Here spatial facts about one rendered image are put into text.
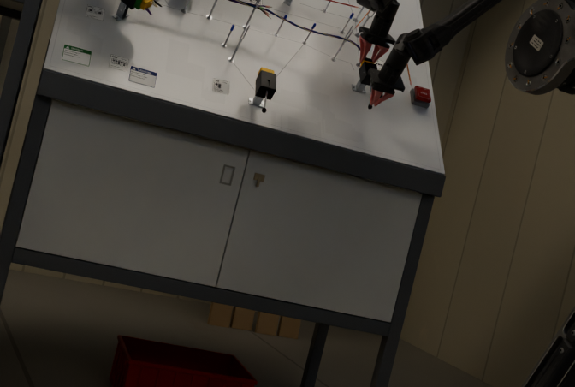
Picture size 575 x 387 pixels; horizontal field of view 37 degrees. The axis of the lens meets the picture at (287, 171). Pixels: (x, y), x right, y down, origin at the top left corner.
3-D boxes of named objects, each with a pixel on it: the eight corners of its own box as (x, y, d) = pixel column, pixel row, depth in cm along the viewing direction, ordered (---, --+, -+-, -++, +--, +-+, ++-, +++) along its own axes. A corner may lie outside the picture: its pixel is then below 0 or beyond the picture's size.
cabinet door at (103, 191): (215, 287, 241) (249, 150, 242) (15, 247, 225) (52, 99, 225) (214, 285, 243) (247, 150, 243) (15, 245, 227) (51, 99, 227)
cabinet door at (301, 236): (392, 323, 257) (423, 194, 257) (216, 288, 241) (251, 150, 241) (388, 321, 259) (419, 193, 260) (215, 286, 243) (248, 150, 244)
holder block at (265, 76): (247, 125, 237) (260, 102, 230) (248, 92, 245) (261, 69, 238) (263, 129, 239) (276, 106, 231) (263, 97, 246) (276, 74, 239)
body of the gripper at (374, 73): (366, 73, 248) (377, 52, 244) (397, 80, 252) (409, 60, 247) (370, 86, 244) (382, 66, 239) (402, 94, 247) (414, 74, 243)
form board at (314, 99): (42, 72, 223) (43, 68, 221) (95, -147, 286) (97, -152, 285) (441, 177, 258) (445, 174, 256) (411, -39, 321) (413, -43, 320)
